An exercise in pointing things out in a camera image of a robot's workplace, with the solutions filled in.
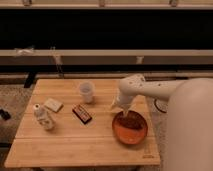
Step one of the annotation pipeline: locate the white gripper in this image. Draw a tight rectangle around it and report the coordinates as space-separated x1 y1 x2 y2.
111 94 133 116

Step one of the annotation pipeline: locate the orange ceramic bowl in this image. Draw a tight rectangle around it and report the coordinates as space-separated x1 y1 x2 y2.
112 110 148 145

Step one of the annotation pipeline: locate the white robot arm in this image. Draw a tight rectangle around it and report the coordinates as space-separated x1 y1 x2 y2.
112 74 213 171

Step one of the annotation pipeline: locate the translucent plastic cup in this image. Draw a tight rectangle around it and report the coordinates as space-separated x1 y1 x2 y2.
79 82 94 103

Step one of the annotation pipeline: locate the dark chocolate bar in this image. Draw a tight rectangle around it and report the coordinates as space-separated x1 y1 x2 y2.
72 105 92 124

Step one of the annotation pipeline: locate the wooden table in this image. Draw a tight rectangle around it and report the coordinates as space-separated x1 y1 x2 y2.
5 79 160 168

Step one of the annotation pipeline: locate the white sponge block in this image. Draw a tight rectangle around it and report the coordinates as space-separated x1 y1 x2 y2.
44 98 63 112

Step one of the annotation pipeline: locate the clear plastic bottle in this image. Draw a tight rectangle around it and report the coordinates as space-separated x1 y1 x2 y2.
33 104 54 131

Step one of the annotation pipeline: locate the small black object on floor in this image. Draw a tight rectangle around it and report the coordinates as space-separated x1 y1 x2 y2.
0 109 11 120

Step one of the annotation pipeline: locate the grey metal rail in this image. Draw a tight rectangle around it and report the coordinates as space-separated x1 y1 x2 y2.
0 49 213 66

